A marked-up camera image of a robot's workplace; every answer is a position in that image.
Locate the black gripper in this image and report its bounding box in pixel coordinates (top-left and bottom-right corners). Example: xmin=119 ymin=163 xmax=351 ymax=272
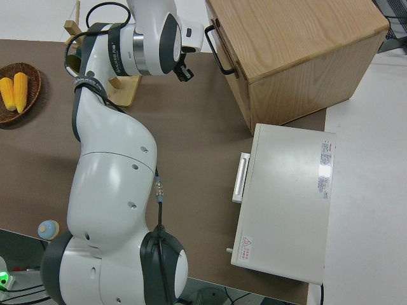
xmin=173 ymin=46 xmax=195 ymax=83

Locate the wooden drawer with black handle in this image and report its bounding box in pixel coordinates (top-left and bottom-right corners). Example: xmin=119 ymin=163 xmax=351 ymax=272
xmin=204 ymin=17 xmax=252 ymax=81

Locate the wooden mug rack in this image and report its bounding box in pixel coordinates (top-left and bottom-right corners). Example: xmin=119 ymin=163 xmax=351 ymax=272
xmin=63 ymin=20 xmax=142 ymax=108

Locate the brown table mat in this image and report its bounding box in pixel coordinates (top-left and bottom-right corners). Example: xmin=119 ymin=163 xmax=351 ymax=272
xmin=0 ymin=38 xmax=328 ymax=305

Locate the light wooden cabinet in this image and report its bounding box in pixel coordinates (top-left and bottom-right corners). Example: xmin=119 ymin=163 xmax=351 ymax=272
xmin=205 ymin=0 xmax=390 ymax=126

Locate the brown wicker basket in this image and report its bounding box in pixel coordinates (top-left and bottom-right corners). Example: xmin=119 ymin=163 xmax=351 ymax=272
xmin=0 ymin=62 xmax=42 ymax=125

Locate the white toaster oven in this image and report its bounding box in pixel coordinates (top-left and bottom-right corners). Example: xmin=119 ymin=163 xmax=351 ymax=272
xmin=226 ymin=123 xmax=337 ymax=285

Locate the yellow corn cob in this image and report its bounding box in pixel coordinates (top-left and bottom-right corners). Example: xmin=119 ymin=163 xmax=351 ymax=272
xmin=13 ymin=72 xmax=29 ymax=114
xmin=0 ymin=78 xmax=16 ymax=112

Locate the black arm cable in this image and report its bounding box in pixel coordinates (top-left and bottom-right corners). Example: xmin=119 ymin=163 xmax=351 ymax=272
xmin=63 ymin=3 xmax=179 ymax=305

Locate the black wire rack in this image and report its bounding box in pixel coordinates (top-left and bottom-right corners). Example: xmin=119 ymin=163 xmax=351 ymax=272
xmin=371 ymin=0 xmax=407 ymax=57

